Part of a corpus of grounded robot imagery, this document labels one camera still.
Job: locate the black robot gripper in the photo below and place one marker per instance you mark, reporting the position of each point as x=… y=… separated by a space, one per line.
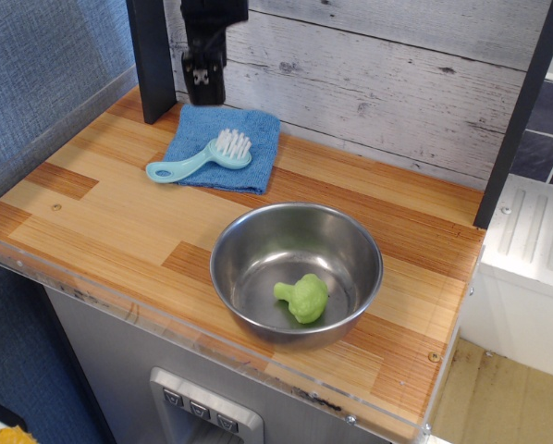
x=206 y=23

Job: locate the teal brush with white bristles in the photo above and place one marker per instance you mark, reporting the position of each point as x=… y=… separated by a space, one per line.
x=229 y=149

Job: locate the blue folded towel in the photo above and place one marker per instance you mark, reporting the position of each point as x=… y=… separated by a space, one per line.
x=255 y=133

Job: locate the stainless steel bowl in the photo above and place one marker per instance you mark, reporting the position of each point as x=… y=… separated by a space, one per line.
x=280 y=244

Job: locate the green toy broccoli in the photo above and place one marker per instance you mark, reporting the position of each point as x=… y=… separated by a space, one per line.
x=307 y=298

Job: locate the clear acrylic table edge guard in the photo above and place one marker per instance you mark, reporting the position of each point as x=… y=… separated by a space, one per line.
x=385 y=371

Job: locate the silver button control panel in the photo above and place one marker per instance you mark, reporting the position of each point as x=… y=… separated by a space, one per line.
x=190 y=413

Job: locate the white ribbed side unit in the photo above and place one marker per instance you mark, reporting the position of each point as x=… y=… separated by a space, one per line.
x=510 y=306

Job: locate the orange object at corner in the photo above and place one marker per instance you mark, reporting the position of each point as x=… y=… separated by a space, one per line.
x=15 y=435

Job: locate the dark left shelf post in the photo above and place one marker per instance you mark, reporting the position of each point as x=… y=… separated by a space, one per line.
x=147 y=22

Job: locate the dark shelf post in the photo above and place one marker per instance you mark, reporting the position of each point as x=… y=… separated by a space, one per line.
x=147 y=22
x=522 y=111

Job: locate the dark right shelf post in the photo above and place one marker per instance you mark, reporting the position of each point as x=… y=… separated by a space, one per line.
x=522 y=111

